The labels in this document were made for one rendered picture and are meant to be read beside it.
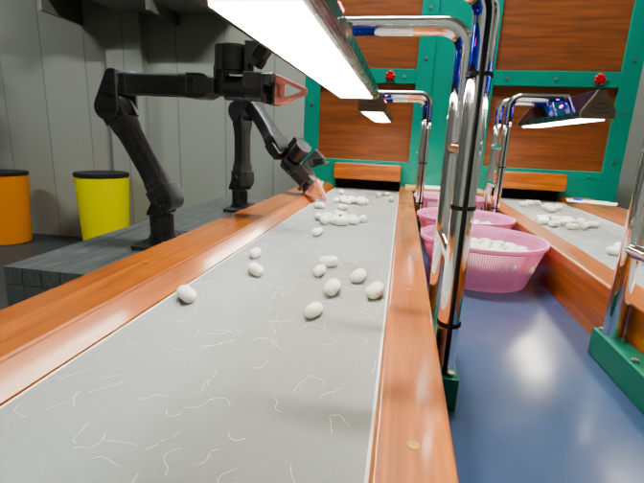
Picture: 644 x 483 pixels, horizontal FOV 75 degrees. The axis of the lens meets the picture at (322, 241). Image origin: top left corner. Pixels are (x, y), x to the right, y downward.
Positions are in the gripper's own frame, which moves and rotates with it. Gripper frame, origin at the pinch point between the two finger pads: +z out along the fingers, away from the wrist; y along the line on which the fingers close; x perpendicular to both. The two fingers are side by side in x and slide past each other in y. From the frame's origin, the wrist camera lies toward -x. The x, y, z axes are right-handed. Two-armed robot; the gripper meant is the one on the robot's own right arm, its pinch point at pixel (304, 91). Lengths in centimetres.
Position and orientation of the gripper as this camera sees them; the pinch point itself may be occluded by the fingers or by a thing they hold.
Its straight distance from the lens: 107.2
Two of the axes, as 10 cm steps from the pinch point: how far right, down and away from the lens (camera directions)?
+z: 9.8, 1.0, -1.5
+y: 1.6, -2.3, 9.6
